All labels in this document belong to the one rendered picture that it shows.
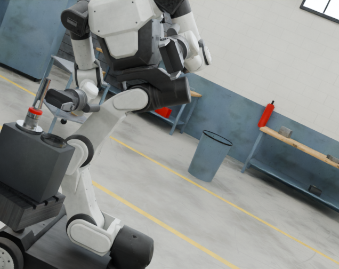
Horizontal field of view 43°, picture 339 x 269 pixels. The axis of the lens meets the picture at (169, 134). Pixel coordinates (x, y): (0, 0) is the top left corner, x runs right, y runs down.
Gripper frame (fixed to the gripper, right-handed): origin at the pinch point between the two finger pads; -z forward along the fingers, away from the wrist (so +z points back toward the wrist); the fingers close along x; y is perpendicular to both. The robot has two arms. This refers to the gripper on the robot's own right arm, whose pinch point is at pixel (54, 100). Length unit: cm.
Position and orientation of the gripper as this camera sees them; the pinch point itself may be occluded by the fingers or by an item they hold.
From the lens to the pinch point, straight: 160.4
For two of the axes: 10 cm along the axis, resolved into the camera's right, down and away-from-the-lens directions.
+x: 8.8, 4.3, -2.0
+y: -4.0, 9.0, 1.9
